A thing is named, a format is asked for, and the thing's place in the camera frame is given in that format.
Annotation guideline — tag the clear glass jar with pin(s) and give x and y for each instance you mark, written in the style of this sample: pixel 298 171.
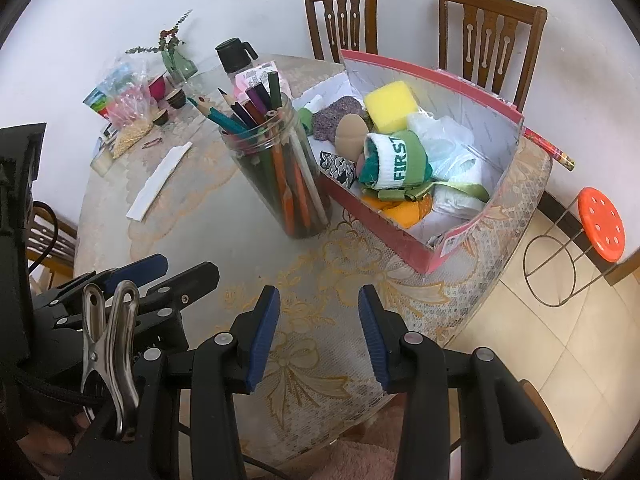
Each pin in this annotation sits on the clear glass jar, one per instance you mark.
pixel 280 185

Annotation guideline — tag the white paper strip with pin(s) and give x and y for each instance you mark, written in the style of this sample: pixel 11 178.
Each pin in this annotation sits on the white paper strip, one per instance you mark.
pixel 157 182

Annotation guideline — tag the dried flower sprigs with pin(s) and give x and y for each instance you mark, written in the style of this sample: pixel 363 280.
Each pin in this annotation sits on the dried flower sprigs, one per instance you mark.
pixel 167 35

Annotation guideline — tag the yellow sponge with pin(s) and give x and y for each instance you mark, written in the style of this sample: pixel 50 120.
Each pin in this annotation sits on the yellow sponge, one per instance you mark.
pixel 390 105

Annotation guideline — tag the orange plastic stool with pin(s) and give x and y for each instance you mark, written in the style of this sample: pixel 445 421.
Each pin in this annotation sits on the orange plastic stool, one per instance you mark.
pixel 602 225

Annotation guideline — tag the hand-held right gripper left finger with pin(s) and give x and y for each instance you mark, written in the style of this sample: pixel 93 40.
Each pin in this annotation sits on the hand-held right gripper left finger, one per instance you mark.
pixel 262 340

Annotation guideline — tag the grey knitted cloth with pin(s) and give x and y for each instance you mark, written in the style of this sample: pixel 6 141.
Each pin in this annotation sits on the grey knitted cloth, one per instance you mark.
pixel 332 120

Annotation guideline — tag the beige lace tablecloth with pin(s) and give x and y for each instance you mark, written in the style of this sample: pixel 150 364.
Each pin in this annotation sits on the beige lace tablecloth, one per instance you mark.
pixel 200 230

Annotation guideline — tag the colourful printed package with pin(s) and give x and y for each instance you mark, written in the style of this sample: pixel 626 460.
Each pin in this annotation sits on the colourful printed package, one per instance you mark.
pixel 97 101

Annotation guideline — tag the pink tissue pack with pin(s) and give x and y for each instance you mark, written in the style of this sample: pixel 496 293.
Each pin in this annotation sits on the pink tissue pack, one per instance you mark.
pixel 252 80

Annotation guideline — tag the red patterned stick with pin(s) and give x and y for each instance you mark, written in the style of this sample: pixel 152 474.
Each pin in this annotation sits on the red patterned stick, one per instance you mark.
pixel 550 150

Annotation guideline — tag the red cup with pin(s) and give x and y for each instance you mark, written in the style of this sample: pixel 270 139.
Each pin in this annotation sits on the red cup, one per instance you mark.
pixel 158 87

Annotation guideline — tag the bag of beige grains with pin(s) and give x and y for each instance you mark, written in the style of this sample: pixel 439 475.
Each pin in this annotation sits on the bag of beige grains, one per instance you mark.
pixel 131 137

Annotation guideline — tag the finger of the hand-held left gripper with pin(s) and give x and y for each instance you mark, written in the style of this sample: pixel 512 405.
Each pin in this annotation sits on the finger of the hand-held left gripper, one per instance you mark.
pixel 140 269
pixel 190 282

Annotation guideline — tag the dark patterned beanbag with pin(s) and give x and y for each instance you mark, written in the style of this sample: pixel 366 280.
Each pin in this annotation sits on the dark patterned beanbag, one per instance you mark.
pixel 340 167

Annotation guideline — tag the black lidded mug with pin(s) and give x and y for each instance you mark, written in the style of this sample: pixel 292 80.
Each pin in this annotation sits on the black lidded mug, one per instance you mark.
pixel 232 55

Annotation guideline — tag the person's left hand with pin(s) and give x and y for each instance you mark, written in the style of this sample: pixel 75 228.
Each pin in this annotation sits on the person's left hand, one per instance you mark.
pixel 47 442

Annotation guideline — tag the pink soft ball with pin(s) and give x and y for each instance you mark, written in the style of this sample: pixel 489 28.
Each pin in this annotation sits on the pink soft ball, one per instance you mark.
pixel 361 164

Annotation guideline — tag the green glass vase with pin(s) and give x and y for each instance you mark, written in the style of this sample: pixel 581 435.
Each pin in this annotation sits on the green glass vase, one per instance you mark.
pixel 179 67

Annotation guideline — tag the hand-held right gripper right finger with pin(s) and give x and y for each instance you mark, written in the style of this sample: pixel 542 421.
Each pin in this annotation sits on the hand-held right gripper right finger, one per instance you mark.
pixel 372 340

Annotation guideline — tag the dark tea cup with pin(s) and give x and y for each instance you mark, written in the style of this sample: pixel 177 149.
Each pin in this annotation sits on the dark tea cup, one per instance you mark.
pixel 176 99
pixel 160 117

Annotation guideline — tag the red cardboard box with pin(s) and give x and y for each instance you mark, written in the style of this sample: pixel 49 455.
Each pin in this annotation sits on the red cardboard box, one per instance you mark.
pixel 400 245

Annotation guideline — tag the green cloth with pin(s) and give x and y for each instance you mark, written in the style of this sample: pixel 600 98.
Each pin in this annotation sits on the green cloth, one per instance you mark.
pixel 465 190

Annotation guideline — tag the green sock with white band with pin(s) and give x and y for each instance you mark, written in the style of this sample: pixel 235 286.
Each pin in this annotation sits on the green sock with white band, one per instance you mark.
pixel 400 160

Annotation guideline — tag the glass jar of pencils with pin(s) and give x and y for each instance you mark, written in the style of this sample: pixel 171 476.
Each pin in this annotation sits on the glass jar of pencils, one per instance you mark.
pixel 250 110

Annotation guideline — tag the clear plastic bag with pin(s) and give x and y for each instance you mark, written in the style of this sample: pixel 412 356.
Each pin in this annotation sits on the clear plastic bag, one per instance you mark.
pixel 130 95

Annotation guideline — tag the light blue soft pad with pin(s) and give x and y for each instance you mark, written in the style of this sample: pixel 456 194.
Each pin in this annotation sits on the light blue soft pad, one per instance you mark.
pixel 457 169

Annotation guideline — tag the tan soft bun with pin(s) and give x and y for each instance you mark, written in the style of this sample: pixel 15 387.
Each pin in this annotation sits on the tan soft bun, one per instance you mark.
pixel 350 135

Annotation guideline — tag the brown wooden chair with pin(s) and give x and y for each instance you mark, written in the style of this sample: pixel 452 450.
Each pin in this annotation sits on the brown wooden chair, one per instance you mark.
pixel 55 245
pixel 342 20
pixel 490 35

